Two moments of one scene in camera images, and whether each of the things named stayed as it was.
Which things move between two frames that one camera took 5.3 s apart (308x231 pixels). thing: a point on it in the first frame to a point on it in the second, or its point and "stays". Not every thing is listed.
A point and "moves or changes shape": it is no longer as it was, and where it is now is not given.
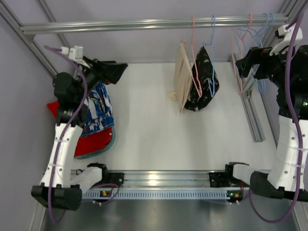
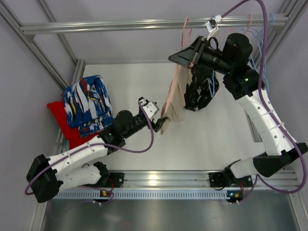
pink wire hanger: [191, 43] to [184, 28]
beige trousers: [183, 77] moves or changes shape
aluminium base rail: [167, 179] stays
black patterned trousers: [204, 84] stays
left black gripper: [101, 70] to [152, 122]
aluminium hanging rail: [43, 29] stays
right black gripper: [253, 60] to [197, 51]
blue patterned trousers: [99, 114] stays
